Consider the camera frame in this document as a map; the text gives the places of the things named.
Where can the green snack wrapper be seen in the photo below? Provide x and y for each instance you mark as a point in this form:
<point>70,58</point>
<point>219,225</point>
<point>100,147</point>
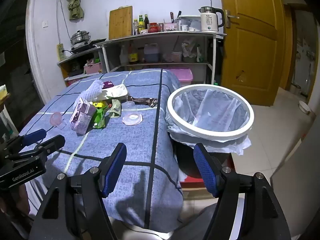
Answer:
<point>100,117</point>

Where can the clear plastic lid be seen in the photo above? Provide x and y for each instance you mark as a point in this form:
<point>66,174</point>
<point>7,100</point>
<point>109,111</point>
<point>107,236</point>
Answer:
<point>132,119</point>

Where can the purple milk carton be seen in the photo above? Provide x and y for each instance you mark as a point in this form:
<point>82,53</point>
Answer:
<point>81,116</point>

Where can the white wall socket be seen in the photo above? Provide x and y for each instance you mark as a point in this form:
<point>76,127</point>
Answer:
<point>45,24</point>

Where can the pink white-lidded container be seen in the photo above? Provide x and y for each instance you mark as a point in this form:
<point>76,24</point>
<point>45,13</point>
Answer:
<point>176,57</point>

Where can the green paper wrapper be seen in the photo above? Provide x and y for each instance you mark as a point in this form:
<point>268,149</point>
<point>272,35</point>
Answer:
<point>115,108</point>

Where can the white-rimmed trash bin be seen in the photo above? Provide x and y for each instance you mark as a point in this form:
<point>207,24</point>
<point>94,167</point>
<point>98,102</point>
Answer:
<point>212,135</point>

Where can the red plastic stool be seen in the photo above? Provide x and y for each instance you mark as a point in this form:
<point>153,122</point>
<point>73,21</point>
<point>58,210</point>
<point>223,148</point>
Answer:
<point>195,182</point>

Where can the bundle of plastic bags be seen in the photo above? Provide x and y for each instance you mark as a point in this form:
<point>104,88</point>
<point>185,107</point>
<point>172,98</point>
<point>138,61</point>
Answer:
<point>191,51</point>

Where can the clear domed plastic cup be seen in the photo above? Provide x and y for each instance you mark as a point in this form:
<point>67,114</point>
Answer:
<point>130,106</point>

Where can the purple plastic jug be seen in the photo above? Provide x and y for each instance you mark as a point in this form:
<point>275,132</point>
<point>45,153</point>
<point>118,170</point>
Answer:
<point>152,53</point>

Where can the green glass bottle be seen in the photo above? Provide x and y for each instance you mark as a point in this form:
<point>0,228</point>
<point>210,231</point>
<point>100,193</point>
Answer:
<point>141,23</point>

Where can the yellow-labelled oil bottle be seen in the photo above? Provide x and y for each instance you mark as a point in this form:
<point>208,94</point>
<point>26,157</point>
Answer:
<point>133,56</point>

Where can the red-lidded jar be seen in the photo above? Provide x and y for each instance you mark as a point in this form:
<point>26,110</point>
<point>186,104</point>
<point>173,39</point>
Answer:
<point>152,28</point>

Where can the white paper pouch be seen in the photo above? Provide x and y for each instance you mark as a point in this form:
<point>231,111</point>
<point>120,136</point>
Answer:
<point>117,91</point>

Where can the pink woven basket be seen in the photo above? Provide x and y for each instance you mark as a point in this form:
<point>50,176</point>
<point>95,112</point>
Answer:
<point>92,68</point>

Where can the steel steamer pot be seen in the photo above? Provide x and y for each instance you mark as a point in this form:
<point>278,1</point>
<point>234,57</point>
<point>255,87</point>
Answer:
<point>80,38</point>

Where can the metal shelf rack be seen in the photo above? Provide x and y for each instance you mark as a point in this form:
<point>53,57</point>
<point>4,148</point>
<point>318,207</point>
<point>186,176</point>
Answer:
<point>160,35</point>

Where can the wooden shelf unit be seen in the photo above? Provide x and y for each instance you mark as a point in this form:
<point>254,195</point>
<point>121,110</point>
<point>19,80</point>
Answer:
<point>65,66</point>

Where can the white purple packaging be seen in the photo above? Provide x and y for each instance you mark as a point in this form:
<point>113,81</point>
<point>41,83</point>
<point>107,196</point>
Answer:
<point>91,90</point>

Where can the small white cup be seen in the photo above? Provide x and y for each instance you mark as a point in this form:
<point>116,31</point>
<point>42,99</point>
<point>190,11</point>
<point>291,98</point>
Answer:
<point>184,27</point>

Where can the clear lidded storage box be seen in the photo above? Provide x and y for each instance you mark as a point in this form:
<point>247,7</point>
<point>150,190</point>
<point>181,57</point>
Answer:
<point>193,21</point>

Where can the white floor bowl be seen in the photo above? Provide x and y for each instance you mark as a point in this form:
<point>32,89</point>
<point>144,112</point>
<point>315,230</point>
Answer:
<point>304,107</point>

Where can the yellow wooden door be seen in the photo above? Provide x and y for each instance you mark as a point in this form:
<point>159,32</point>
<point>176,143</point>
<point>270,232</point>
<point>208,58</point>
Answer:
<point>250,55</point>

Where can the yellowish power strip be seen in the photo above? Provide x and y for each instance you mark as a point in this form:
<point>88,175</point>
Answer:
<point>60,52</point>

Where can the small glass cup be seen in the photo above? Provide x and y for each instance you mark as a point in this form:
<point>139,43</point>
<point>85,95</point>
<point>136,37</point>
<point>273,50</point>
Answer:
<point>161,27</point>

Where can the pink utensil box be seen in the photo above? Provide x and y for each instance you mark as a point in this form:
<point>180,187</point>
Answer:
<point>171,26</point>

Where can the brown snack wrapper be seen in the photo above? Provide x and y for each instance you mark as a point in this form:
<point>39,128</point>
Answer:
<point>142,101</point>

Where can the hanging green cloth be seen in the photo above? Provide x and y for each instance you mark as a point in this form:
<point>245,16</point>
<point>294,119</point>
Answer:
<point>73,5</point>

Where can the white rimmed trash bin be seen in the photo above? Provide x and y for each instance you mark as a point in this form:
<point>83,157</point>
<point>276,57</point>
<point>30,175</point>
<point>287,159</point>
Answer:
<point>212,110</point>

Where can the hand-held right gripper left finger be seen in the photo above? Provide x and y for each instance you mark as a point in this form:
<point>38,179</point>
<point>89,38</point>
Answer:
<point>116,170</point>

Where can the white appliance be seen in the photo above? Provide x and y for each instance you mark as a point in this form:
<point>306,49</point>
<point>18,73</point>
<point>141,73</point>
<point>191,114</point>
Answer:
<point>303,67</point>

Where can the dark sauce bottle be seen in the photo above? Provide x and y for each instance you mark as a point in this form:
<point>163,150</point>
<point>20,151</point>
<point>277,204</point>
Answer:
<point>146,23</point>

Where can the white electric kettle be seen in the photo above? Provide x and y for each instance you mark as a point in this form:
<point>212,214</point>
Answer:
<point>208,20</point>

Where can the yellow snack wrapper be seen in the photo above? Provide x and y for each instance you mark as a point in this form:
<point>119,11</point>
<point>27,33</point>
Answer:
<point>96,103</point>

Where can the clear pink plastic cup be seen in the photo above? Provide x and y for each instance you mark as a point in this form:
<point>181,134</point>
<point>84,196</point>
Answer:
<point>57,120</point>

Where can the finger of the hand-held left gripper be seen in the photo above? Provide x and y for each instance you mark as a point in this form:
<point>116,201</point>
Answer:
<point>35,135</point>
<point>53,142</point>

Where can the pink storage bin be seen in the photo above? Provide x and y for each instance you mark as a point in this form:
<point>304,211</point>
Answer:
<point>181,76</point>

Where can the white plastic bottle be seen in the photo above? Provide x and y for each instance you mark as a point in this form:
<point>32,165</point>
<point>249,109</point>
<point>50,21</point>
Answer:
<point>123,56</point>

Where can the clear yellow-capped bottle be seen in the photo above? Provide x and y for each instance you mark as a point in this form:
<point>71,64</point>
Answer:
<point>135,27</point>

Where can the blue checked tablecloth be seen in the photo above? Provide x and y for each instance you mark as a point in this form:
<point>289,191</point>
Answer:
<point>140,142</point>

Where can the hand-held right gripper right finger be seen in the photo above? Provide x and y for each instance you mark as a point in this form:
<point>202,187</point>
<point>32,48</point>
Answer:
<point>206,172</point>

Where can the black induction cooker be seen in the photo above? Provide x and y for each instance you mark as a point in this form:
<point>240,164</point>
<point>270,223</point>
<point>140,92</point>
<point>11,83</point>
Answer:
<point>82,48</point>

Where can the purple snack bag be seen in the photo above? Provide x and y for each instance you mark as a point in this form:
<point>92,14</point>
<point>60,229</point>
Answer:
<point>107,84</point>

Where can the wooden cutting board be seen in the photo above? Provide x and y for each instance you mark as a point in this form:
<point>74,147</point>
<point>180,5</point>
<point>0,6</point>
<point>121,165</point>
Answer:
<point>120,22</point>

